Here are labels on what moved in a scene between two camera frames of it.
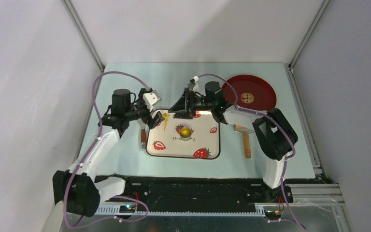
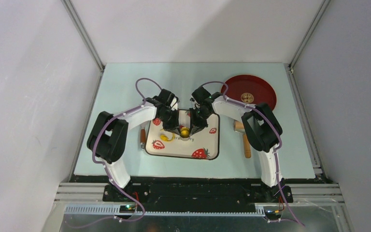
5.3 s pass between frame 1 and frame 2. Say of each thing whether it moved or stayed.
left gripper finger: moved
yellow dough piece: stayed
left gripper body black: moved
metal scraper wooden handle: stayed
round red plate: stayed
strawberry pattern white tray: stayed
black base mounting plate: stayed
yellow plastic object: moved
